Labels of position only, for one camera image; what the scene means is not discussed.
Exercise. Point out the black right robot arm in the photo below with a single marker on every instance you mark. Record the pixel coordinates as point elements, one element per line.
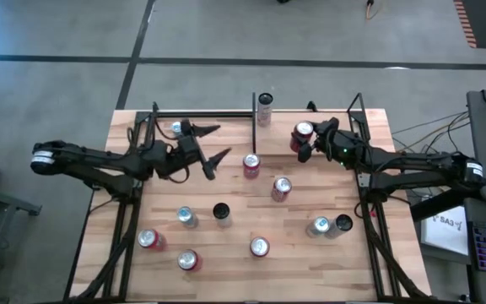
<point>416,162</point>

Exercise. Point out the black table clamp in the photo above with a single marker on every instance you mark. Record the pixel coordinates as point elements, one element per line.
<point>155,106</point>
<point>311,106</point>

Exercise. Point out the white Celsius can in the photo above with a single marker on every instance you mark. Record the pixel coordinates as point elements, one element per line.
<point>222,214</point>
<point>341,224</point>
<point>265,112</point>

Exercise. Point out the black aluminium table frame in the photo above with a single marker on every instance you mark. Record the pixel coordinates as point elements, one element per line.
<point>209,114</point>

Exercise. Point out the red Star Wars Coca-Cola can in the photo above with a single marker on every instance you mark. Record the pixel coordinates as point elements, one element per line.
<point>281,190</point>

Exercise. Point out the silver mounting plate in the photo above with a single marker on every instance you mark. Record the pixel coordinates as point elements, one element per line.
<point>363,180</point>

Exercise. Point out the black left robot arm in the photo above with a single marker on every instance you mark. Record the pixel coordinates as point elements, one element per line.
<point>91,158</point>

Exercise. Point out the blue silver Red Bull can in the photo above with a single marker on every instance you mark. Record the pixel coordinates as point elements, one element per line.
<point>176,126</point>
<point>187,216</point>
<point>316,227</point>

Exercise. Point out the white paper sign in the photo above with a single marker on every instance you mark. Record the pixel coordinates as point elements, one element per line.
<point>445,230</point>

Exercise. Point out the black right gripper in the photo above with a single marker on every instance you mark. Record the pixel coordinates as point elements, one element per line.
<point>344,150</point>

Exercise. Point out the red Fanta strawberry can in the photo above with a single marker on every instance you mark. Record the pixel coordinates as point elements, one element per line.
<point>251,165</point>
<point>260,247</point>

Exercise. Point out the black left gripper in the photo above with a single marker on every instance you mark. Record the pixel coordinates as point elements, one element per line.
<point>181,154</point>

